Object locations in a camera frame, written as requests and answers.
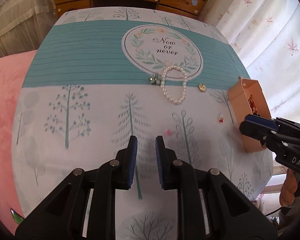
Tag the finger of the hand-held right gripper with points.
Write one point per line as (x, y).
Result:
(252, 130)
(260, 120)

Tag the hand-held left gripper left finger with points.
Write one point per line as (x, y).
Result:
(133, 162)

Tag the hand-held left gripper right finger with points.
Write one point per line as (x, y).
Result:
(160, 162)

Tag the orange plastic box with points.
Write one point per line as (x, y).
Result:
(237, 105)

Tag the person's right hand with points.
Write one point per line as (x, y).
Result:
(288, 187)

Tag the small gold round charm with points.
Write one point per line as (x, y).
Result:
(202, 87)

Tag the white leaf print curtain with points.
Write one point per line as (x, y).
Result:
(265, 42)

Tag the green flower earring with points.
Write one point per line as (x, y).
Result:
(156, 80)

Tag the tree print tablecloth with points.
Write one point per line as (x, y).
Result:
(77, 55)

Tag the green leaf-shaped object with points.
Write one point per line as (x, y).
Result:
(17, 216)

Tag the blue sticker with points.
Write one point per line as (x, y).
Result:
(194, 2)

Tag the pink blanket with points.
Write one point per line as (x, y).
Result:
(2, 105)

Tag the white lace furniture cover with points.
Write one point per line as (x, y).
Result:
(15, 17)

